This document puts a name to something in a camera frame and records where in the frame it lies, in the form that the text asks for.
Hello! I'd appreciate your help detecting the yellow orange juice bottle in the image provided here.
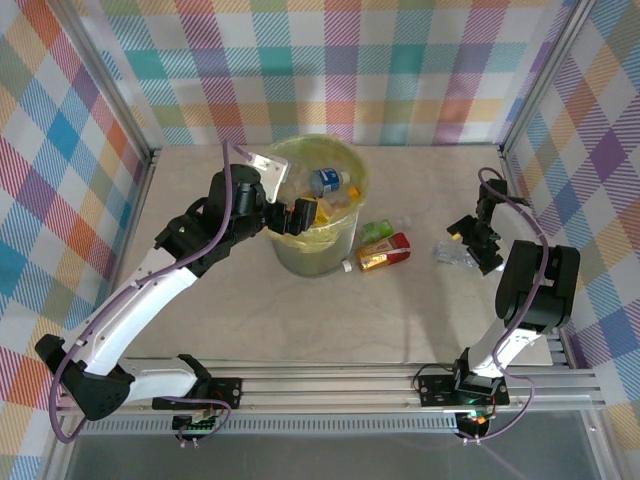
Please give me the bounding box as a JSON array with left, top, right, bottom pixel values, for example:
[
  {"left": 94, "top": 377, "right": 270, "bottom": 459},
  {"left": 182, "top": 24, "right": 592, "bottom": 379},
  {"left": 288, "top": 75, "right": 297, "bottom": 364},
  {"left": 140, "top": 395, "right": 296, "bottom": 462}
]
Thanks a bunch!
[{"left": 313, "top": 185, "right": 362, "bottom": 226}]

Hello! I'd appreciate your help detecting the clear bottle blue label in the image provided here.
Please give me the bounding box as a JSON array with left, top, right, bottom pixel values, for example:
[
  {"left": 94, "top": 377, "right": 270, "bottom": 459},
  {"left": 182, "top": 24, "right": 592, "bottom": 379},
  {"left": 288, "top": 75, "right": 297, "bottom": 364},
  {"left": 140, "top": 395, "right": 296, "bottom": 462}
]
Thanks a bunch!
[{"left": 308, "top": 167, "right": 352, "bottom": 197}]

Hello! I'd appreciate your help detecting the clear bottle green label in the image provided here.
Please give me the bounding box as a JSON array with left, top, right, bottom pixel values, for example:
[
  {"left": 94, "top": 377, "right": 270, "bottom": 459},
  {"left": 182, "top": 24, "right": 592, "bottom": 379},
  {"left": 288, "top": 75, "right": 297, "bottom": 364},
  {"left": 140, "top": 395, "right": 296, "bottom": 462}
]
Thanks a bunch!
[{"left": 360, "top": 216, "right": 415, "bottom": 242}]

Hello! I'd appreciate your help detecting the red and gold tea bottle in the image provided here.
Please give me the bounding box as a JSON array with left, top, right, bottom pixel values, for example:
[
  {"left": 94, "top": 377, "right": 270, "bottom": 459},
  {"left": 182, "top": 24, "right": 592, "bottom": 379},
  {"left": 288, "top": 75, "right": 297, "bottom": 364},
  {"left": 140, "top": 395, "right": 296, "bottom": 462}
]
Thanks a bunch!
[{"left": 341, "top": 231, "right": 413, "bottom": 275}]

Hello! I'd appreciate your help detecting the bin with yellow bag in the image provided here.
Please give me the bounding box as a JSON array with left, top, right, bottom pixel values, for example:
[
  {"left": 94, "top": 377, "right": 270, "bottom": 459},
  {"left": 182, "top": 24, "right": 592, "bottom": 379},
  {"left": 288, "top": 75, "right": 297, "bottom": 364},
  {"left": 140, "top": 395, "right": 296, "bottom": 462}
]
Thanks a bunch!
[{"left": 248, "top": 134, "right": 374, "bottom": 251}]

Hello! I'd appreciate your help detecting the translucent round waste bin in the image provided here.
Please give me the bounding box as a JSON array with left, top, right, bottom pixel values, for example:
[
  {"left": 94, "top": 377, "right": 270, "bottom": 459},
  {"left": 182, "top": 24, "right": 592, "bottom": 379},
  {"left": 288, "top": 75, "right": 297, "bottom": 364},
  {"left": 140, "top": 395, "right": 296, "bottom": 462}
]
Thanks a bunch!
[{"left": 248, "top": 135, "right": 374, "bottom": 279}]

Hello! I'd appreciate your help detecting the right controller board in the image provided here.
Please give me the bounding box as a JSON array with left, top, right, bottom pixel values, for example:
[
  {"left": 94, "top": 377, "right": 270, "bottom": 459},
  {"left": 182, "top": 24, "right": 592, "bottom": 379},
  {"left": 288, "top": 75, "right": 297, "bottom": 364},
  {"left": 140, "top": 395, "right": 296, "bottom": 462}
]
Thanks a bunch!
[{"left": 457, "top": 409, "right": 496, "bottom": 429}]

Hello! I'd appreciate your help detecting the controller board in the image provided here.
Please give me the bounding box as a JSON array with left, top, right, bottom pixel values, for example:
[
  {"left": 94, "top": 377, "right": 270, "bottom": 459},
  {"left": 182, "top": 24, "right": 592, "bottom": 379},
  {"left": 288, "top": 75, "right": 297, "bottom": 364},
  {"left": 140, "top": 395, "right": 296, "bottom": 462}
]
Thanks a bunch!
[
  {"left": 457, "top": 409, "right": 496, "bottom": 429},
  {"left": 171, "top": 407, "right": 225, "bottom": 435}
]

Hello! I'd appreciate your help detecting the left controller board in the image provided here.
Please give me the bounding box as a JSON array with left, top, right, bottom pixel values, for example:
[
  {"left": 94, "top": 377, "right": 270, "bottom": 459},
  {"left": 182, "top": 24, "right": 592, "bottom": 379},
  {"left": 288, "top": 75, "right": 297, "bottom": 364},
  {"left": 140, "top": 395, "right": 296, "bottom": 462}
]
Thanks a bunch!
[{"left": 171, "top": 407, "right": 225, "bottom": 435}]

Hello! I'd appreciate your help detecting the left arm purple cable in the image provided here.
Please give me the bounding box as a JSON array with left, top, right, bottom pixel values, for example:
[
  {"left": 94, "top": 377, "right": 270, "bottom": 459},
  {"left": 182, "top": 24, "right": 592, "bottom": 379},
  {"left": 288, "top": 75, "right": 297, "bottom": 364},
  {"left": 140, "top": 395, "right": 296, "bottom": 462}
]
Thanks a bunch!
[{"left": 49, "top": 140, "right": 254, "bottom": 447}]

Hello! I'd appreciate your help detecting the left aluminium side rail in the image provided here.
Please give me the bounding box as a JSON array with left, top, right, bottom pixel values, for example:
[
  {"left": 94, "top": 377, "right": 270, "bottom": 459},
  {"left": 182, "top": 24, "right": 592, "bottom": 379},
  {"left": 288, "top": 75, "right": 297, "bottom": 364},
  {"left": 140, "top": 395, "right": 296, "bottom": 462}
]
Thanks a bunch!
[{"left": 89, "top": 147, "right": 162, "bottom": 361}]

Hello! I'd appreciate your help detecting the right aluminium frame post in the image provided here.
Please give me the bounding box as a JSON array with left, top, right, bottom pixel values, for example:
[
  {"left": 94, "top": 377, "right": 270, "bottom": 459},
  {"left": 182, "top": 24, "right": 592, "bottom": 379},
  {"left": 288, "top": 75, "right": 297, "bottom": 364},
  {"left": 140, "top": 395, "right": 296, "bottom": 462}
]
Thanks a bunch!
[{"left": 499, "top": 0, "right": 599, "bottom": 156}]

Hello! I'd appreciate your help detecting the aluminium frame post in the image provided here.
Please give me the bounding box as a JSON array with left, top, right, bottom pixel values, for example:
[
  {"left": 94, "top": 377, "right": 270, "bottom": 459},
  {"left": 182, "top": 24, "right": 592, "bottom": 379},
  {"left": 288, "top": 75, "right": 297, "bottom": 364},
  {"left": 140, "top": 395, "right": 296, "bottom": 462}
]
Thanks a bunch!
[
  {"left": 499, "top": 0, "right": 599, "bottom": 156},
  {"left": 49, "top": 0, "right": 162, "bottom": 161}
]

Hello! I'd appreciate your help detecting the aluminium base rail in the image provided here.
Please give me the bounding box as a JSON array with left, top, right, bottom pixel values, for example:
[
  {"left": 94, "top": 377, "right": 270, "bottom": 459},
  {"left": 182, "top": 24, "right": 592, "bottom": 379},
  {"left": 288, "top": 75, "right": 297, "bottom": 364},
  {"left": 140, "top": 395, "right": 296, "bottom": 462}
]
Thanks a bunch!
[{"left": 57, "top": 355, "right": 609, "bottom": 419}]

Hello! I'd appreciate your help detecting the left aluminium frame post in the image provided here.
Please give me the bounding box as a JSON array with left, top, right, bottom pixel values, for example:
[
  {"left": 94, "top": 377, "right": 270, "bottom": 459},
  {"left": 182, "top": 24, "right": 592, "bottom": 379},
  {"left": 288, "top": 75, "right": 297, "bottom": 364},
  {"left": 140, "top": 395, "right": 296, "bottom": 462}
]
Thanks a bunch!
[{"left": 49, "top": 0, "right": 162, "bottom": 161}]

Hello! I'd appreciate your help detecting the grey slotted cable duct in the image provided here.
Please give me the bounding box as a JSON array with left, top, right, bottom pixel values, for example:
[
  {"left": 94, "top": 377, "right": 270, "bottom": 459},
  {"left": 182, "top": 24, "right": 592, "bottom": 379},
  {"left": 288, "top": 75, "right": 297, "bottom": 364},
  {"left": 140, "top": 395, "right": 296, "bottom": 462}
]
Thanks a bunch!
[{"left": 79, "top": 417, "right": 461, "bottom": 437}]

